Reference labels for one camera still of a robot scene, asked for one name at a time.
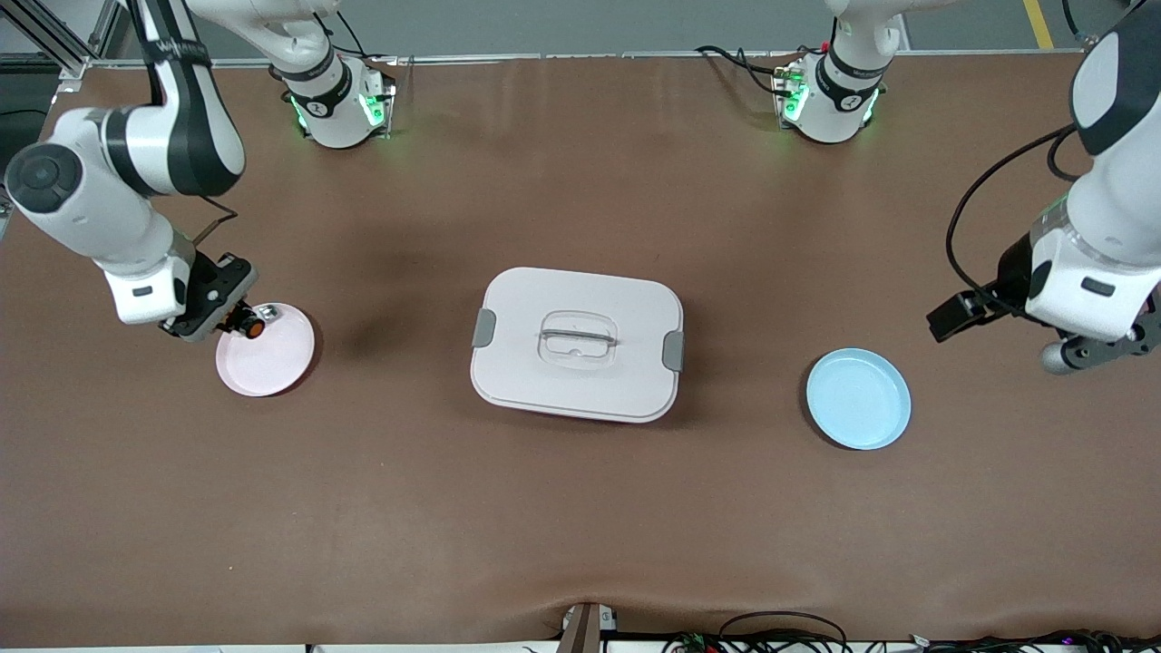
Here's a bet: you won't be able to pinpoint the light blue round plate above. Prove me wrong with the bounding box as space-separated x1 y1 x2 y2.
805 347 912 452

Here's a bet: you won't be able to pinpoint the black base power cable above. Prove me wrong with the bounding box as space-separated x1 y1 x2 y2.
694 44 792 99

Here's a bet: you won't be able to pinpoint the silver table edge rail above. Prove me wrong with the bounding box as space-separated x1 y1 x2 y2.
86 50 1089 69

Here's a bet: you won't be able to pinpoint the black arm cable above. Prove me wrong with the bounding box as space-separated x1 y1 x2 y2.
945 125 1082 316
189 193 240 248

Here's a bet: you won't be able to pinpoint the brown camera mount post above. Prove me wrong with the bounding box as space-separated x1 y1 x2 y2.
557 602 620 653

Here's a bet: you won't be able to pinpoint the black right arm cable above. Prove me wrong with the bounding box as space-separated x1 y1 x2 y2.
189 193 240 248

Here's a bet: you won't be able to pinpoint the pink round plate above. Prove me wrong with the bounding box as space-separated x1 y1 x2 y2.
215 302 317 398

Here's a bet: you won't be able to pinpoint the black cable bundle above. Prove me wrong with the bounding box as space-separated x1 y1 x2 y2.
907 628 1161 653

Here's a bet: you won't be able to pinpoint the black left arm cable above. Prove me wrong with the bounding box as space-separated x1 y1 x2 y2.
945 125 1082 316

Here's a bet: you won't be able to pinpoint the brown table mat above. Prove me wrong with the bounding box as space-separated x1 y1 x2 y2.
0 50 1161 648

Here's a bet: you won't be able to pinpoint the black looped floor cables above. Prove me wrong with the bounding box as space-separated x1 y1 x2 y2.
660 610 855 653

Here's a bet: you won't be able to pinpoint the white lidded storage box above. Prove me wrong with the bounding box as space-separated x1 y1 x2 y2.
469 266 687 424

